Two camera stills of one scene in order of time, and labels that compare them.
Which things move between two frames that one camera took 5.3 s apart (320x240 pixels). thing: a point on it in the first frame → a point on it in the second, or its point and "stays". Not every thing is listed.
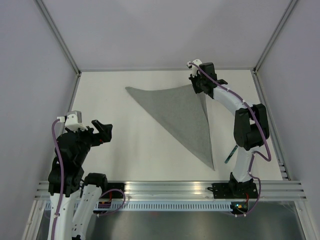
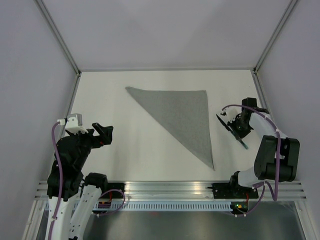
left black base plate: (115, 194) stays
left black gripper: (105, 131) stays
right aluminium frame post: (255, 68) stays
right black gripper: (196, 89) → (240, 134)
